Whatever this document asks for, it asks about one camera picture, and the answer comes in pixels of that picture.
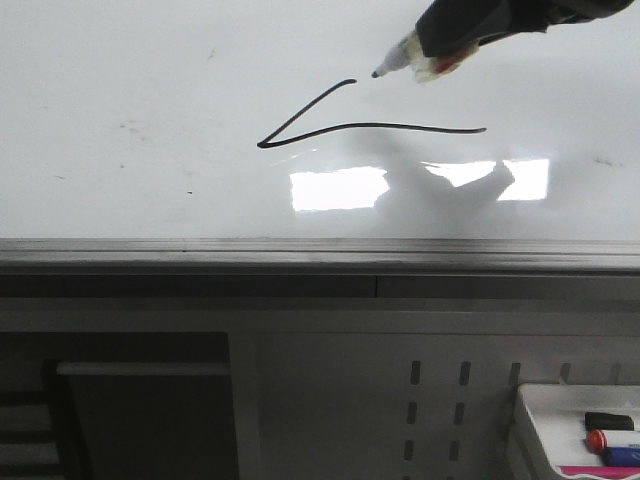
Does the grey whiteboard frame rail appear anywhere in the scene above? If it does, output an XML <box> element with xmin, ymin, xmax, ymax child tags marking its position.
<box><xmin>1</xmin><ymin>238</ymin><xmax>639</xmax><ymax>301</ymax></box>

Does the blue capped marker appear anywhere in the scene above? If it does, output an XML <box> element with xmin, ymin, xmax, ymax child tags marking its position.
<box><xmin>601</xmin><ymin>447</ymin><xmax>640</xmax><ymax>468</ymax></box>

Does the white whiteboard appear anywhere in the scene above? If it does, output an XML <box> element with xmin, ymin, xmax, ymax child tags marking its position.
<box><xmin>1</xmin><ymin>1</ymin><xmax>639</xmax><ymax>242</ymax></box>

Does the white marker with taped magnet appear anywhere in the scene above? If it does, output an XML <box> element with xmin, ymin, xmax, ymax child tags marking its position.
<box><xmin>371</xmin><ymin>31</ymin><xmax>480</xmax><ymax>83</ymax></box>

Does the black capped marker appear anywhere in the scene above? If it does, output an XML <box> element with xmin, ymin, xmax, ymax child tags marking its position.
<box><xmin>584</xmin><ymin>411</ymin><xmax>635</xmax><ymax>431</ymax></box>

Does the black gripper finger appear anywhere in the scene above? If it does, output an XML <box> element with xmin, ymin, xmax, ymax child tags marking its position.
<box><xmin>415</xmin><ymin>0</ymin><xmax>632</xmax><ymax>58</ymax></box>

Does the white plastic tray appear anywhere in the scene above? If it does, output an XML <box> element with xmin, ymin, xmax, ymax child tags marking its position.
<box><xmin>506</xmin><ymin>384</ymin><xmax>639</xmax><ymax>479</ymax></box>

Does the pink item in tray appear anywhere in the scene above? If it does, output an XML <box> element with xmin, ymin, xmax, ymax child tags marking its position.
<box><xmin>558</xmin><ymin>465</ymin><xmax>639</xmax><ymax>479</ymax></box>

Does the white slotted pegboard panel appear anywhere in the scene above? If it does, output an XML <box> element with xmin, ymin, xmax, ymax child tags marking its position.
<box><xmin>232</xmin><ymin>332</ymin><xmax>639</xmax><ymax>479</ymax></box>

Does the red capped marker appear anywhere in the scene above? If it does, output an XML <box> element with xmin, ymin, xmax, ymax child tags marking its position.
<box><xmin>586</xmin><ymin>430</ymin><xmax>640</xmax><ymax>454</ymax></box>

